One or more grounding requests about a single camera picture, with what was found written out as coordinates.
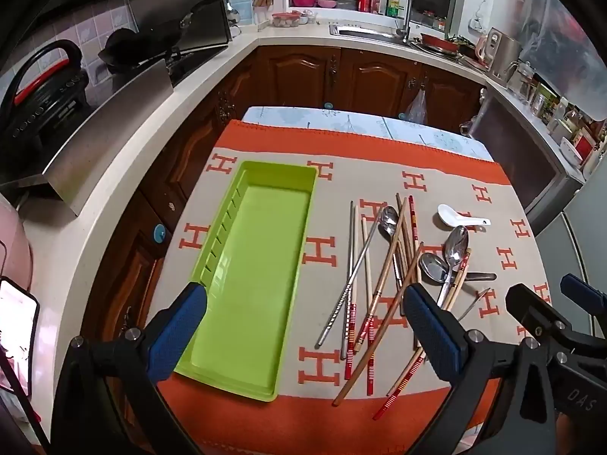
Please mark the row of seasoning jars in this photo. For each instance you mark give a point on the row of seasoning jars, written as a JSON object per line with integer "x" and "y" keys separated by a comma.
{"x": 555, "y": 113}

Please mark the green bottle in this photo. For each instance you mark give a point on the green bottle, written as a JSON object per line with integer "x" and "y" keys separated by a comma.
{"x": 393, "y": 4}

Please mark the glass teapot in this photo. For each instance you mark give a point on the glass teapot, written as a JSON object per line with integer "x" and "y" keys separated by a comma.
{"x": 524, "y": 80}

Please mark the bamboo chopstick with red label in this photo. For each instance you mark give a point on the bamboo chopstick with red label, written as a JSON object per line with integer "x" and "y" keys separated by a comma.
{"x": 456, "y": 289}

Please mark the metal chopstick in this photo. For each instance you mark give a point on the metal chopstick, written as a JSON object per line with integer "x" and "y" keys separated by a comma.
{"x": 330, "y": 323}
{"x": 352, "y": 246}

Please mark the gas stove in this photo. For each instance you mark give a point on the gas stove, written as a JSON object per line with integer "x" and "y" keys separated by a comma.
{"x": 194, "y": 64}

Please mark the stainless steel kettle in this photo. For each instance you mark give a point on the stainless steel kettle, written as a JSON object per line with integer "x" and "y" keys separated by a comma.
{"x": 505, "y": 57}

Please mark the brown wooden chopstick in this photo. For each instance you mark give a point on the brown wooden chopstick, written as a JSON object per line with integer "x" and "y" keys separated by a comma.
{"x": 356, "y": 369}
{"x": 402, "y": 218}

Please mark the pile of chopsticks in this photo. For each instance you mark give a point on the pile of chopsticks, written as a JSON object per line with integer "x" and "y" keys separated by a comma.
{"x": 393, "y": 392}

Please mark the chrome faucet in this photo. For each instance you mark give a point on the chrome faucet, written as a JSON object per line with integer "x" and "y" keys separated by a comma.
{"x": 407, "y": 9}

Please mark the grey refrigerator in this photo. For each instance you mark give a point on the grey refrigerator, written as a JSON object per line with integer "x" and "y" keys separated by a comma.
{"x": 583, "y": 237}

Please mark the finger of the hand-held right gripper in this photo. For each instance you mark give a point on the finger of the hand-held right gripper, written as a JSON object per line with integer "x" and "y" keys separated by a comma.
{"x": 581, "y": 294}
{"x": 526, "y": 303}

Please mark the stainless steel cabinet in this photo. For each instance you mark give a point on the stainless steel cabinet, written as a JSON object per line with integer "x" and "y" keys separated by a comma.
{"x": 517, "y": 151}

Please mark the red-striped cream chopstick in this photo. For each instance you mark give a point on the red-striped cream chopstick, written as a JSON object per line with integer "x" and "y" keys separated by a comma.
{"x": 379, "y": 294}
{"x": 365, "y": 265}
{"x": 347, "y": 336}
{"x": 412, "y": 218}

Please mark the red pan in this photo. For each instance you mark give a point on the red pan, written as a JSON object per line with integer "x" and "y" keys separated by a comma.
{"x": 440, "y": 43}

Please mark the metal soup spoon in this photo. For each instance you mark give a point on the metal soup spoon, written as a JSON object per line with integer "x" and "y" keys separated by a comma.
{"x": 432, "y": 268}

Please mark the smartphone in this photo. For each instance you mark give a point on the smartphone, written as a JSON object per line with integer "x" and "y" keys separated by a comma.
{"x": 19, "y": 336}

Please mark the metal fork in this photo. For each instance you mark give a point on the metal fork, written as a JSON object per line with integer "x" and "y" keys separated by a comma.
{"x": 474, "y": 304}

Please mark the green plastic tray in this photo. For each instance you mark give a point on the green plastic tray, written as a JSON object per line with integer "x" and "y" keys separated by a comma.
{"x": 256, "y": 270}

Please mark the orange patterned cloth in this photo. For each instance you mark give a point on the orange patterned cloth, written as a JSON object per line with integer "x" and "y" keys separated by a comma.
{"x": 294, "y": 185}

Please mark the red-lidded food container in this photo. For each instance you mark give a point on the red-lidded food container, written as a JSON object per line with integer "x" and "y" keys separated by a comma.
{"x": 287, "y": 20}

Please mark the black wok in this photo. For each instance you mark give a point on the black wok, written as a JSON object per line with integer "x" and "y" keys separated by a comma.
{"x": 121, "y": 50}

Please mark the stainless steel sink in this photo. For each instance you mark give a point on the stainless steel sink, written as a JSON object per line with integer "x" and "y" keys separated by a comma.
{"x": 370, "y": 33}

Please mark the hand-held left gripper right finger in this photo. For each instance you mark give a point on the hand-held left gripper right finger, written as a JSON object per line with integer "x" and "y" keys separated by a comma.
{"x": 434, "y": 336}

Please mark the clear plastic bag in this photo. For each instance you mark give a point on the clear plastic bag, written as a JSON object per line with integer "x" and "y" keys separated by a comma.
{"x": 418, "y": 109}

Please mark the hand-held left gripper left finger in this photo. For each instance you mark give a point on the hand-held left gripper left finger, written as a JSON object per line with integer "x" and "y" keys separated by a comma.
{"x": 175, "y": 331}

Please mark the black frying pan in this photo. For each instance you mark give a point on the black frying pan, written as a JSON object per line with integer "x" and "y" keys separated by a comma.
{"x": 208, "y": 2}

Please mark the pink appliance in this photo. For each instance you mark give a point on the pink appliance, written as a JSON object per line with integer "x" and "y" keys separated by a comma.
{"x": 12, "y": 241}

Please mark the stainless steel splash guard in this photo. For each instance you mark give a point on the stainless steel splash guard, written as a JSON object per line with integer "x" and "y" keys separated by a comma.
{"x": 109, "y": 123}

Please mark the small metal spoon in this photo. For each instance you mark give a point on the small metal spoon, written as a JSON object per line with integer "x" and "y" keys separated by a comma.
{"x": 389, "y": 222}

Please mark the large metal spoon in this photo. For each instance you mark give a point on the large metal spoon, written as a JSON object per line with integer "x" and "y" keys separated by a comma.
{"x": 456, "y": 246}

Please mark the white ceramic spoon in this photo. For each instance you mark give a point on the white ceramic spoon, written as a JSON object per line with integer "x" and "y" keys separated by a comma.
{"x": 448, "y": 214}

